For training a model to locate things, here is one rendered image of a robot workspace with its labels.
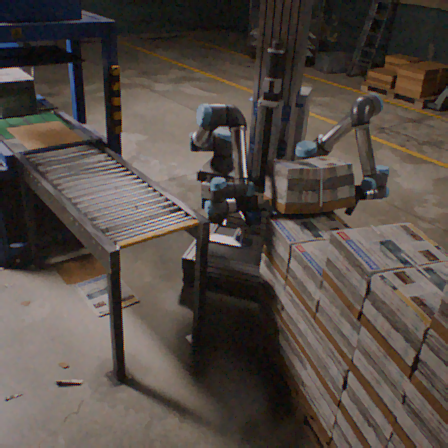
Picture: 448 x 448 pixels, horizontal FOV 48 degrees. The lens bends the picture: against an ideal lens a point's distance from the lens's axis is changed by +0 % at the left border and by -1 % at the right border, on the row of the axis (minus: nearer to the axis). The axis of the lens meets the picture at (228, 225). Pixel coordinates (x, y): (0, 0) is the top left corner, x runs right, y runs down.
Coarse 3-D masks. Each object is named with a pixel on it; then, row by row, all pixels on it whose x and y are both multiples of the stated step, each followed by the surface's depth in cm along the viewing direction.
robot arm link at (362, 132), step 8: (352, 104) 259; (360, 104) 255; (368, 104) 255; (352, 112) 257; (360, 112) 254; (368, 112) 255; (352, 120) 257; (360, 120) 255; (368, 120) 256; (360, 128) 257; (368, 128) 258; (360, 136) 258; (368, 136) 258; (360, 144) 260; (368, 144) 259; (360, 152) 261; (368, 152) 260; (360, 160) 263; (368, 160) 261; (368, 168) 262; (368, 176) 263; (376, 176) 264; (360, 184) 266; (368, 184) 263; (376, 184) 265
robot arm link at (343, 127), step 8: (368, 96) 261; (376, 96) 264; (376, 104) 260; (376, 112) 264; (344, 120) 275; (336, 128) 280; (344, 128) 277; (352, 128) 276; (320, 136) 290; (328, 136) 285; (336, 136) 282; (320, 144) 288; (328, 144) 287; (320, 152) 289; (328, 152) 291
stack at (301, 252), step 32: (288, 224) 247; (320, 224) 248; (288, 256) 235; (320, 256) 223; (288, 288) 239; (320, 288) 209; (288, 320) 244; (320, 320) 213; (352, 320) 189; (288, 352) 248; (320, 352) 214; (352, 352) 191; (384, 352) 172; (288, 384) 252; (320, 384) 219; (352, 384) 194; (384, 384) 174; (320, 416) 223; (352, 416) 196; (384, 416) 176
